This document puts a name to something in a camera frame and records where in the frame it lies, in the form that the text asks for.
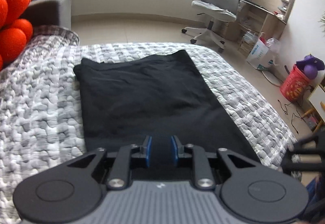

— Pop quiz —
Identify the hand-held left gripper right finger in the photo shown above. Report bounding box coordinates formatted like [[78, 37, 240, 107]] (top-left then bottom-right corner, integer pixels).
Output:
[[171, 135, 258, 190]]

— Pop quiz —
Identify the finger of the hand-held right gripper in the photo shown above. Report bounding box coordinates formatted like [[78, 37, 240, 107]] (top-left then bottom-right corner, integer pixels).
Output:
[[282, 154, 325, 172], [289, 131, 325, 155]]

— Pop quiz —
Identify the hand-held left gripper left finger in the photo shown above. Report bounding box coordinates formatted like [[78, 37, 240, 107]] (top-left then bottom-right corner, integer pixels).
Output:
[[67, 136, 152, 190]]

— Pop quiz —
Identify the black t-shirt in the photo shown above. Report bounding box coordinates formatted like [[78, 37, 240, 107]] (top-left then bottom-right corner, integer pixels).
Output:
[[73, 50, 261, 181]]

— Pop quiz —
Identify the person's right leg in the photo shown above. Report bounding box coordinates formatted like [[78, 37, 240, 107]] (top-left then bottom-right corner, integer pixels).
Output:
[[303, 173, 325, 222]]

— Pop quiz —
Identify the white cabinet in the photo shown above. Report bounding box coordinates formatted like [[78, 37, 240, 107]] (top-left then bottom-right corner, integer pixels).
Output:
[[303, 84, 325, 128]]

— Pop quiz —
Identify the red bucket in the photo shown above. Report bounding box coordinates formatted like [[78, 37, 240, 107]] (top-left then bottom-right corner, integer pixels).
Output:
[[280, 64, 314, 105]]

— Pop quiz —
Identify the purple plush toy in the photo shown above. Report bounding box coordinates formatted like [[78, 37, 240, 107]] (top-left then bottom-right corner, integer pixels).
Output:
[[296, 54, 325, 79]]

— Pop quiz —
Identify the white oval pad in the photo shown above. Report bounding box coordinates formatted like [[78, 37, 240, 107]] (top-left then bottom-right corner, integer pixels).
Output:
[[261, 70, 283, 86]]

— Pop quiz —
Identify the white cardboard box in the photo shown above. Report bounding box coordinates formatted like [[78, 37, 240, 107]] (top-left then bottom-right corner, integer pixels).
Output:
[[246, 39, 275, 70]]

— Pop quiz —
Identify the clear plastic bag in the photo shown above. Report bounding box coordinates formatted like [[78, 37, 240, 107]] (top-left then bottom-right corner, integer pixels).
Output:
[[265, 38, 281, 52]]

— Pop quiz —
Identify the grey quilted blanket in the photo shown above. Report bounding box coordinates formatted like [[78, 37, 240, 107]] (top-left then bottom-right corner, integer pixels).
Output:
[[0, 25, 302, 224]]

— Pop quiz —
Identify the green potted plant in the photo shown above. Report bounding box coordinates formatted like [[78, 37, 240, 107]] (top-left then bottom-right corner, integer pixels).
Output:
[[318, 11, 325, 34]]

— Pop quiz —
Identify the wooden desk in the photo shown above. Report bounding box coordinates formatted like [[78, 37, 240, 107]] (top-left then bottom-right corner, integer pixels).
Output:
[[223, 0, 298, 56]]

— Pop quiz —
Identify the grey office chair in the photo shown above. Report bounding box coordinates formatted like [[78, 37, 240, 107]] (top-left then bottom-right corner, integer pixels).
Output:
[[181, 0, 248, 52]]

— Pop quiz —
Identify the red plush cushion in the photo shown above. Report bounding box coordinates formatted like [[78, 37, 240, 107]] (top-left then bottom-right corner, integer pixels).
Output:
[[0, 0, 34, 71]]

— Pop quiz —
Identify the black floor cable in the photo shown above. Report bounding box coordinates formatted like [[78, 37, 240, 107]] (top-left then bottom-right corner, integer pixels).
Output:
[[277, 98, 305, 133]]

